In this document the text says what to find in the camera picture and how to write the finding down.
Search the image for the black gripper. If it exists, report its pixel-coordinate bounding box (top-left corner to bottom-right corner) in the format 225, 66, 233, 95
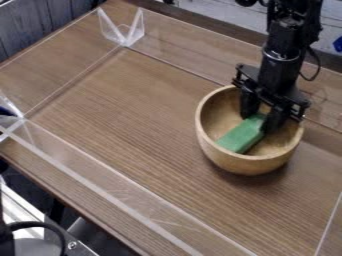
233, 48, 310, 134

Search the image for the green rectangular block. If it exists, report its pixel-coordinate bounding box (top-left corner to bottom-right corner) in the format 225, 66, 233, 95
216, 114, 266, 154

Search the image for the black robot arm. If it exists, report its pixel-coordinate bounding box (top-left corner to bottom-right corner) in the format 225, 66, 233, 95
233, 0, 324, 133

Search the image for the brown wooden bowl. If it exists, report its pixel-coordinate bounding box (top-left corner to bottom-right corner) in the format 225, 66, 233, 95
196, 85, 305, 176

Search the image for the blue object at right edge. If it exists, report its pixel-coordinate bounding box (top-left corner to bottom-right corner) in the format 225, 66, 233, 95
333, 36, 342, 52

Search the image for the white container in background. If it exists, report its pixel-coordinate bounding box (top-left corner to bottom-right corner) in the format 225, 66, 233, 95
318, 17, 342, 55

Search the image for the clear acrylic front barrier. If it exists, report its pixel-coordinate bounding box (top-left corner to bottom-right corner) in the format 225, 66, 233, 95
0, 93, 257, 256

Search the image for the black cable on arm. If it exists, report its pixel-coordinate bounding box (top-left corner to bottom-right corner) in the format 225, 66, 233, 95
298, 46, 322, 82

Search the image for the clear acrylic corner bracket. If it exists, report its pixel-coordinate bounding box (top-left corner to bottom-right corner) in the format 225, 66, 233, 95
97, 8, 145, 47

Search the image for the grey metal bracket with screw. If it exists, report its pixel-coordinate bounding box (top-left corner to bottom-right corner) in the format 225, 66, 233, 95
0, 229, 101, 256

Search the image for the black cable bottom left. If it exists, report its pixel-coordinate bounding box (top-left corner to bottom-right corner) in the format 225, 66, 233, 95
0, 221, 69, 256

